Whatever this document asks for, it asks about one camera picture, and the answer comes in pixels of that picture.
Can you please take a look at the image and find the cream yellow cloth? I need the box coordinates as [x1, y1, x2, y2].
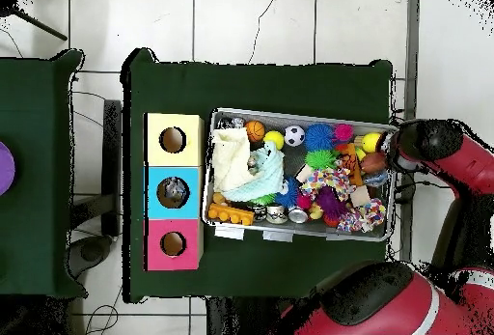
[211, 126, 256, 193]

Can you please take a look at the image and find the mint green cloth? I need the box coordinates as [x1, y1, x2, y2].
[223, 141, 287, 204]

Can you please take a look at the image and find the orange rubber toy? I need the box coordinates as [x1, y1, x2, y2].
[206, 200, 256, 228]

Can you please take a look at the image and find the clear mesh bin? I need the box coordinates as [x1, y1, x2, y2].
[201, 108, 402, 244]

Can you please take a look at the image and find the wooden box with three holes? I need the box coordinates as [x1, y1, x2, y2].
[144, 111, 206, 273]

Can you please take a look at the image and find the yellow ball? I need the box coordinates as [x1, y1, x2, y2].
[263, 129, 286, 152]

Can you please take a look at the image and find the small orange basketball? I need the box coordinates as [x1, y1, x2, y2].
[244, 120, 267, 143]

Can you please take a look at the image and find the small soccer ball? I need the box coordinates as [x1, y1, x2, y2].
[284, 125, 307, 148]

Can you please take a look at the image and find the blue spiky ball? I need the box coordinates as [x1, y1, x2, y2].
[303, 122, 337, 154]

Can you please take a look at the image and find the polka dot cloth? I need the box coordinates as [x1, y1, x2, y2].
[299, 168, 355, 202]

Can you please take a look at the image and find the pink spiky ball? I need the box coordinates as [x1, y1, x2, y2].
[333, 123, 356, 143]

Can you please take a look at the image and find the brown toy football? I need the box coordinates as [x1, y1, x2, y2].
[360, 153, 388, 176]

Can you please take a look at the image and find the green side table cloth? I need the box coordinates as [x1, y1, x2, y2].
[0, 48, 88, 300]

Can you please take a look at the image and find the purple disc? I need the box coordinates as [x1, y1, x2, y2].
[0, 140, 17, 197]

